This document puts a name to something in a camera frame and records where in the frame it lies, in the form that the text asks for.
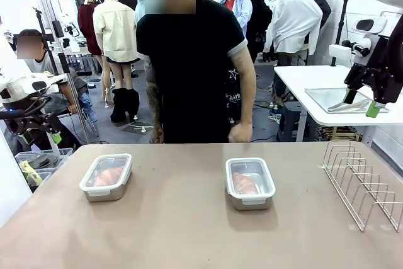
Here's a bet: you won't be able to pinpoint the mannequin in black jacket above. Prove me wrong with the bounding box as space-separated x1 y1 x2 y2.
241 0 273 62

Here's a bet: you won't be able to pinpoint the rectangular stainless steel container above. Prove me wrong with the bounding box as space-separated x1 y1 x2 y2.
228 159 273 212
83 155 132 203

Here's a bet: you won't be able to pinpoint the clear plastic snap lid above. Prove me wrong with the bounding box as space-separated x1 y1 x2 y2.
225 157 276 205
79 152 133 197

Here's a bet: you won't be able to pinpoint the mannequin in cream jacket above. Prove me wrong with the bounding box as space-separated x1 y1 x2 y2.
93 0 142 106

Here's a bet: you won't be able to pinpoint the person in grey hoodie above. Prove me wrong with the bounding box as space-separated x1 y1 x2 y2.
52 75 99 124

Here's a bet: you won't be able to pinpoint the person's left forearm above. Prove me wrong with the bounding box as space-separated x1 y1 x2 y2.
239 81 258 127

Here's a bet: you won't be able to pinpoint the black light stand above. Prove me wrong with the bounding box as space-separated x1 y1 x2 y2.
330 0 352 67

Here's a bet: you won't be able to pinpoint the person's tattooed right forearm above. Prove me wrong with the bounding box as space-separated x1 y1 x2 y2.
145 83 165 144

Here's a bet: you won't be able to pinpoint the white side panel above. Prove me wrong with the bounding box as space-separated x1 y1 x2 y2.
0 129 34 229

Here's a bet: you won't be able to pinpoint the mannequin floor stand base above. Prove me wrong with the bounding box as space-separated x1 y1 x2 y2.
121 121 155 134

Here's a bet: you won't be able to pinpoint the clear plastic storage bin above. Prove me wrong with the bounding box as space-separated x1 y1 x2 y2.
14 147 75 171
27 169 53 192

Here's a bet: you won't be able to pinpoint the mannequin in dark coat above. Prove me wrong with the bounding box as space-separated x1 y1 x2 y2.
301 0 332 46

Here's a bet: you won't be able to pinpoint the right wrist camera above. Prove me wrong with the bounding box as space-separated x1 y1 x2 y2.
329 38 372 67

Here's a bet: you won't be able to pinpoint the aluminium frame post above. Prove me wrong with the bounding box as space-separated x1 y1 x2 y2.
31 0 91 144

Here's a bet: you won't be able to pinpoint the white side table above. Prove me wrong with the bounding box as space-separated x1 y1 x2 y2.
273 64 403 147

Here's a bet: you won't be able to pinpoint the person in black t-shirt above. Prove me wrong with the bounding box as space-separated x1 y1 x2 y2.
135 0 258 144

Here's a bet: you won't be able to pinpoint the dark blue stool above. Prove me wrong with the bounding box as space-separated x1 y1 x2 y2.
276 101 303 142

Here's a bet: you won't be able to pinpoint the black tripod stand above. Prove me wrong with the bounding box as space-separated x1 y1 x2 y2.
33 6 71 74

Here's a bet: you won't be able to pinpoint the yellow-green plastic piece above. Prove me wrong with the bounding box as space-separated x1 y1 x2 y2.
18 160 43 185

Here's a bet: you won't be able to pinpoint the metal wire lid rack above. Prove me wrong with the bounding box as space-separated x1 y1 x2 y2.
321 140 403 232

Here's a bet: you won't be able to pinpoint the black boots on stand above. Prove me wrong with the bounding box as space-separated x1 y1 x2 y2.
110 88 140 123

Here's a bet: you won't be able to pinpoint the seated person in white shirt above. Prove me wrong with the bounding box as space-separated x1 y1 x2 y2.
17 28 64 76

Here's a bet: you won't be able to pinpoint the golden croissant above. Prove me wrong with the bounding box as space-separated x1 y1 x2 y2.
232 171 259 195
96 168 123 187

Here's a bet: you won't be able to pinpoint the mannequin in maroon dress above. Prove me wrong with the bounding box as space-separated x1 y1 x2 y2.
77 0 104 100

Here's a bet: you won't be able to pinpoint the person in star print trousers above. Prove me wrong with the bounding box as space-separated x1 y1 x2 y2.
224 66 244 124

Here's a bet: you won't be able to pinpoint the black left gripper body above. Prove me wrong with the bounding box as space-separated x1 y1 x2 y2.
17 113 54 133

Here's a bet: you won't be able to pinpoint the mannequin in white shirt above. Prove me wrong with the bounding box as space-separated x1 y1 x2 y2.
263 0 324 93

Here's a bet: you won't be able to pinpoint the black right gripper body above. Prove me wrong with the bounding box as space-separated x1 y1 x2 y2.
345 37 403 103

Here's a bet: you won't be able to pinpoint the white cable coil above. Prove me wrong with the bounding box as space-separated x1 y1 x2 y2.
267 107 284 123

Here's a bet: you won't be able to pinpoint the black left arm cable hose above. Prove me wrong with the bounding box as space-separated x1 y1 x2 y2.
0 97 51 120

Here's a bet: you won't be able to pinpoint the person's left hand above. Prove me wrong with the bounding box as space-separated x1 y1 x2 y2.
227 121 254 143

